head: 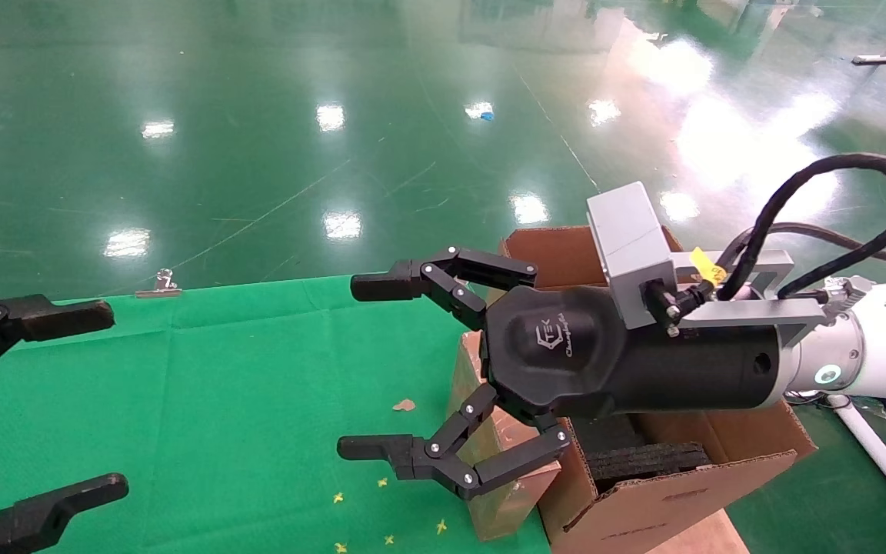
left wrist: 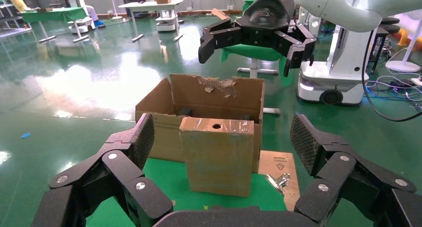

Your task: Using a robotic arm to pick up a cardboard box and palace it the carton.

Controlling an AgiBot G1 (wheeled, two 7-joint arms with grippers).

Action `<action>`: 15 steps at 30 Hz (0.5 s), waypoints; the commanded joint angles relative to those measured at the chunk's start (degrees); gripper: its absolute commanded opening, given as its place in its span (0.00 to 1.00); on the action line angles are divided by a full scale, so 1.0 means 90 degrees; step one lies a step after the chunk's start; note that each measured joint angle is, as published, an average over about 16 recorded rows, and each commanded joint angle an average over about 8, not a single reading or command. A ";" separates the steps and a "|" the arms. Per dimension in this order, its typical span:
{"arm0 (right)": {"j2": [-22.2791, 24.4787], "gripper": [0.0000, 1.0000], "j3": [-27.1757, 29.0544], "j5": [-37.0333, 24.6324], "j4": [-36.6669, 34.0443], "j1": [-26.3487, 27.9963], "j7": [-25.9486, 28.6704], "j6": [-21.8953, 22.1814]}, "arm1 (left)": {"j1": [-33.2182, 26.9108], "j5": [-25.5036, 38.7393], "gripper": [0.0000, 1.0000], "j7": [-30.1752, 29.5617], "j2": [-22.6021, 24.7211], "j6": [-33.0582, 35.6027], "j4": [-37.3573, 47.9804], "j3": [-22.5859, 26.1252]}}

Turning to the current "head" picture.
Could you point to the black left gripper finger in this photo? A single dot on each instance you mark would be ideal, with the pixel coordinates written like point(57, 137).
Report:
point(43, 319)
point(51, 504)

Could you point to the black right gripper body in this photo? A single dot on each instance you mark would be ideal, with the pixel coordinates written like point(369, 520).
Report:
point(627, 369)

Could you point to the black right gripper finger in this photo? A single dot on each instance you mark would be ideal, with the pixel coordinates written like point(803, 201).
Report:
point(443, 277)
point(435, 458)

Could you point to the small brown cardboard box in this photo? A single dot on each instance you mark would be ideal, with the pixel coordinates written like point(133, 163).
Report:
point(508, 504)

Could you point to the brown cardboard crumb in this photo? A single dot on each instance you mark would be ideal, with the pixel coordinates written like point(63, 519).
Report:
point(404, 405)

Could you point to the large open cardboard carton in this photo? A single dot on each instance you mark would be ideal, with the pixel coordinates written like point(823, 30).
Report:
point(643, 515)

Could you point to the black foam block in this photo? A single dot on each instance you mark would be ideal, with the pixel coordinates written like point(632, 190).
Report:
point(643, 462)

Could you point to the silver binder clip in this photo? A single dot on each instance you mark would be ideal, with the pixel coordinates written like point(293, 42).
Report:
point(160, 286)

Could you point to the green table cloth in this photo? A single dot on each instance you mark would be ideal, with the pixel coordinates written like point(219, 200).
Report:
point(220, 400)

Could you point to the white flat floor bar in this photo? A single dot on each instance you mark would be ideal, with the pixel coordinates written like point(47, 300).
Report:
point(880, 58)

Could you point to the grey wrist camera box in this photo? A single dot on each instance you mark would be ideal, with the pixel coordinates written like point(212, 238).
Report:
point(627, 238)

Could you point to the grey metal camera bracket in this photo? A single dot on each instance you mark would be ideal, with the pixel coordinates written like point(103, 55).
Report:
point(751, 314)

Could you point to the white metal frame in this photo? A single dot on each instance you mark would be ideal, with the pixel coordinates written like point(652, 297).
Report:
point(874, 446)

